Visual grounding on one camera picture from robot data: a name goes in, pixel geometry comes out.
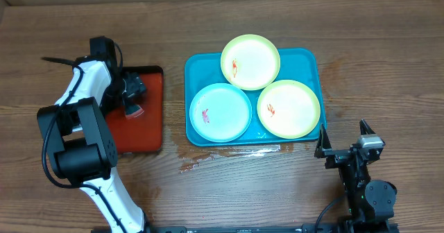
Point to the red black-rimmed tray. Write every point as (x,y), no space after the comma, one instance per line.
(140,132)

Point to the yellow-green plate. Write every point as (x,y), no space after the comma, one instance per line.
(288,109)
(250,62)

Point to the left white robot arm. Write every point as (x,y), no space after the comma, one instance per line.
(78,150)

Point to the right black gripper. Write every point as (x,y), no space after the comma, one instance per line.
(336,156)

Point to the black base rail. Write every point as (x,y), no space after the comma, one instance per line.
(306,228)

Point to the light blue plate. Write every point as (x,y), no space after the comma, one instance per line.
(220,112)

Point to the teal plastic tray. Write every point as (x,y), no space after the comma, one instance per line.
(204,69)

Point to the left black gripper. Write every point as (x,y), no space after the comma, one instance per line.
(134,84)

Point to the pink and black sponge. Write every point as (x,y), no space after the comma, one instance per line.
(131,109)

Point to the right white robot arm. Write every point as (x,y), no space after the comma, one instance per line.
(370,201)

